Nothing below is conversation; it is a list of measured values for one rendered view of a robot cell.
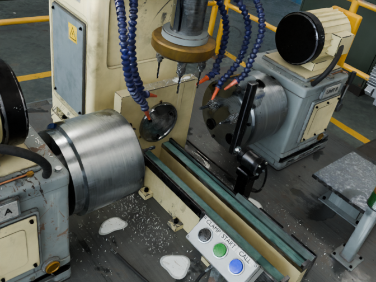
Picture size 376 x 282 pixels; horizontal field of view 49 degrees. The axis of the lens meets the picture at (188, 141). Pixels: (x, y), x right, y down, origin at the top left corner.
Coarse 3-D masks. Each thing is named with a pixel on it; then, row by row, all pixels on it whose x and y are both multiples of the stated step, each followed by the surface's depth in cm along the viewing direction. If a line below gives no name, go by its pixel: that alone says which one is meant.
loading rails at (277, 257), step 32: (160, 160) 135; (192, 160) 137; (160, 192) 132; (192, 192) 124; (224, 192) 127; (192, 224) 123; (224, 224) 116; (256, 224) 118; (256, 256) 109; (288, 256) 111
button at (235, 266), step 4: (232, 260) 87; (236, 260) 86; (232, 264) 86; (236, 264) 86; (240, 264) 86; (232, 268) 86; (236, 268) 86; (240, 268) 85; (232, 272) 86; (236, 272) 85
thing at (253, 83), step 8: (248, 88) 117; (256, 88) 118; (248, 96) 117; (248, 104) 119; (240, 112) 122; (248, 112) 122; (240, 120) 123; (240, 128) 124; (240, 136) 126; (232, 144) 128; (240, 144) 129; (232, 152) 129
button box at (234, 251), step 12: (204, 216) 94; (216, 228) 92; (192, 240) 93; (216, 240) 91; (228, 240) 90; (204, 252) 90; (228, 252) 88; (240, 252) 87; (216, 264) 88; (228, 264) 87; (252, 264) 85; (228, 276) 86; (240, 276) 85; (252, 276) 86
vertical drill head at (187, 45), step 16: (176, 0) 105; (192, 0) 103; (176, 16) 106; (192, 16) 105; (160, 32) 113; (176, 32) 108; (192, 32) 108; (160, 48) 108; (176, 48) 106; (192, 48) 108; (208, 48) 109
